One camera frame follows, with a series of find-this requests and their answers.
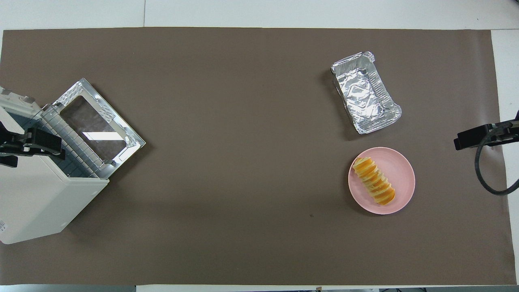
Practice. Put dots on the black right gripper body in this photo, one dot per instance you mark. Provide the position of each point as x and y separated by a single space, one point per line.
507 132

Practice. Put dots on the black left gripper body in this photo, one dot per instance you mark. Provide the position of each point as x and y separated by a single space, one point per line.
10 146

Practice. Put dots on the striped yellow bread loaf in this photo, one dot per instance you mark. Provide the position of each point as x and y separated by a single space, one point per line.
374 181

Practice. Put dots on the aluminium foil tray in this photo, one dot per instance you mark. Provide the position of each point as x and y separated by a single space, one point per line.
365 95

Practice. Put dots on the white toaster oven body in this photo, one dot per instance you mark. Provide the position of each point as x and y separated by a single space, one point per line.
32 198

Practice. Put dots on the pink round plate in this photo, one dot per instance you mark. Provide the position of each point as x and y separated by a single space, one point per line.
399 170

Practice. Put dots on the brown paper table mat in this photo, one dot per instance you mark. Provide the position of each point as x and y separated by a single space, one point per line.
251 121

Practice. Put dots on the glass oven door metal frame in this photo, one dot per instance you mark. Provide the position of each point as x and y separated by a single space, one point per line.
97 125

